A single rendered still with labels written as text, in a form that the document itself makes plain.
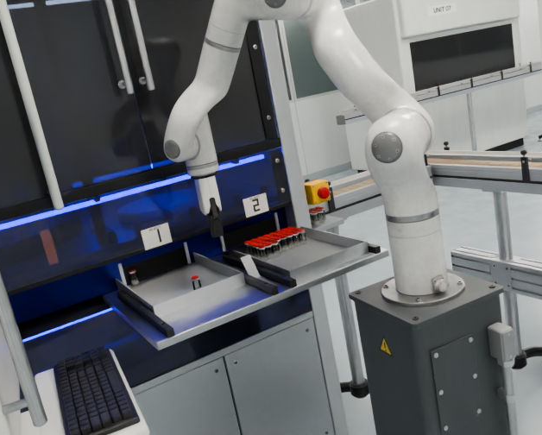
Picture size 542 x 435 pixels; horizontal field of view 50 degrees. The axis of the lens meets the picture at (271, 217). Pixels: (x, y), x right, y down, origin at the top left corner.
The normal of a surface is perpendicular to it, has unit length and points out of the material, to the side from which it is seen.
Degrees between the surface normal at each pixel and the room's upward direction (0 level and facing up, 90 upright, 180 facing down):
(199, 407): 90
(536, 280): 90
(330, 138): 90
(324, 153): 90
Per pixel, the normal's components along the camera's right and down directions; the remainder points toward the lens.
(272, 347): 0.50, 0.11
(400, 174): -0.12, 0.81
